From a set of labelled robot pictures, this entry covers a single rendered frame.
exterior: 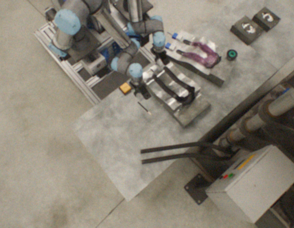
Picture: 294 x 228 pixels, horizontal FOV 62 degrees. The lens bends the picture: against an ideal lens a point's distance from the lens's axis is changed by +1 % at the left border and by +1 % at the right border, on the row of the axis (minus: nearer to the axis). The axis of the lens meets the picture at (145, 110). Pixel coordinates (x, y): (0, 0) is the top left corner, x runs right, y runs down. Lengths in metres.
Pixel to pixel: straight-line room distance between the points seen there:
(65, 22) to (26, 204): 1.99
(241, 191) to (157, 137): 0.83
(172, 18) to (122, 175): 2.18
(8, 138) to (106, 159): 1.49
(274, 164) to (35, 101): 2.49
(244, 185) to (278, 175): 0.15
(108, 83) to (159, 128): 1.01
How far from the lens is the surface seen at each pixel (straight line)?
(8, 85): 3.24
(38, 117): 2.93
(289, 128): 1.17
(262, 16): 2.36
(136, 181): 1.73
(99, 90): 2.59
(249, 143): 1.63
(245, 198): 1.12
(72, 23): 1.25
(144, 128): 1.78
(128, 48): 1.48
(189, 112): 1.78
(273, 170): 1.17
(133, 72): 1.39
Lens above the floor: 2.53
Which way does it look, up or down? 71 degrees down
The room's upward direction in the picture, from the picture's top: 5 degrees counter-clockwise
